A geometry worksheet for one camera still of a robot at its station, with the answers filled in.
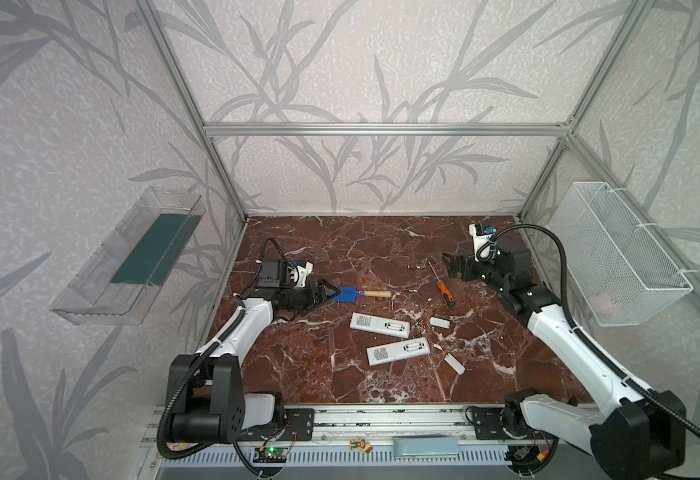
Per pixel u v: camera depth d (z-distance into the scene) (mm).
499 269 611
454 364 835
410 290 990
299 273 794
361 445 707
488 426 727
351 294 971
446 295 958
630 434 380
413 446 669
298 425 734
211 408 412
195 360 423
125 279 631
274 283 680
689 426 365
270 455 717
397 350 848
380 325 891
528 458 733
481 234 679
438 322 921
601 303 733
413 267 1048
